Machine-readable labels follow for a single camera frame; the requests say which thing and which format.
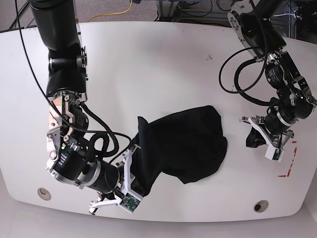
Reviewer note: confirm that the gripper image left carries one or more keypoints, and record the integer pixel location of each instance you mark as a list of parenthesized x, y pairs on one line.
[(115, 181)]

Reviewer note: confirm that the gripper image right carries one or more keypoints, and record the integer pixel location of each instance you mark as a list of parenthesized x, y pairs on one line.
[(272, 129)]

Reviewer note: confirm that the black t-shirt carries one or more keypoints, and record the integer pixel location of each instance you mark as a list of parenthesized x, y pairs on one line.
[(189, 145)]

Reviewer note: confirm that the red tape rectangle marking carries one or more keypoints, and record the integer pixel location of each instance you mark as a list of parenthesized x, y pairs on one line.
[(288, 159)]

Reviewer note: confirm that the left table grommet hole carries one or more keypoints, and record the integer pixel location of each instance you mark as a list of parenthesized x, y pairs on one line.
[(44, 194)]

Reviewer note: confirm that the table grommet hole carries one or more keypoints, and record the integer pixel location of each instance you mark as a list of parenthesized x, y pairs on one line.
[(261, 206), (44, 194)]

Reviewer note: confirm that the right table grommet hole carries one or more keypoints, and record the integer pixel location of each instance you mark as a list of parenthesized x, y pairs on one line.
[(261, 206)]

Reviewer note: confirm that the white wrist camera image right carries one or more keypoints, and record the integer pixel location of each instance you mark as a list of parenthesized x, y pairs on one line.
[(274, 154)]

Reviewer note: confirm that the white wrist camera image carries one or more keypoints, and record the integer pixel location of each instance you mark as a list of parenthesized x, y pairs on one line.
[(274, 154), (130, 202)]

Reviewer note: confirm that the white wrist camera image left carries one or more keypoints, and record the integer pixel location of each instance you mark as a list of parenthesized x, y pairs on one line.
[(130, 202)]

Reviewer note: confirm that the aluminium frame stand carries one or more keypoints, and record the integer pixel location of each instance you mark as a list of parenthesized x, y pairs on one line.
[(167, 10)]

